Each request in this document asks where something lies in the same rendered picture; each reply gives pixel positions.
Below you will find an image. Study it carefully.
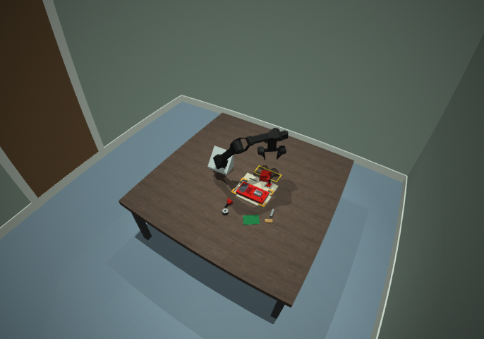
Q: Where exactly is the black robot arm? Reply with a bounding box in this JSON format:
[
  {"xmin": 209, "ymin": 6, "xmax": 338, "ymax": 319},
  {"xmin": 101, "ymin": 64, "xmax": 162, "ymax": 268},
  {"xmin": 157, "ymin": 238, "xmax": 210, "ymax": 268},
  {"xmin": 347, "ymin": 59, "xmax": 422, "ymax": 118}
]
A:
[{"xmin": 213, "ymin": 128, "xmax": 289, "ymax": 169}]

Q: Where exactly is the green flat plate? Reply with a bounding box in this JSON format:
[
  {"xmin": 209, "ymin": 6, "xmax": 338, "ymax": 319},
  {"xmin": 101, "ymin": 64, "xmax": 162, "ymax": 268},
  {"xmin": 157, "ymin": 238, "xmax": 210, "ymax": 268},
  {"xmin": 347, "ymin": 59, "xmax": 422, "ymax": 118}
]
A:
[{"xmin": 243, "ymin": 215, "xmax": 260, "ymax": 225}]

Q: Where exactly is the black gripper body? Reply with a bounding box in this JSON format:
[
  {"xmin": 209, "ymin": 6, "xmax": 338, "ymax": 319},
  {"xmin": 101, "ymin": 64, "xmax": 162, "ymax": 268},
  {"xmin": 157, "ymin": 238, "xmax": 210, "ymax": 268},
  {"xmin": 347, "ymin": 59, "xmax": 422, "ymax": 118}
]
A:
[{"xmin": 258, "ymin": 142, "xmax": 286, "ymax": 155}]

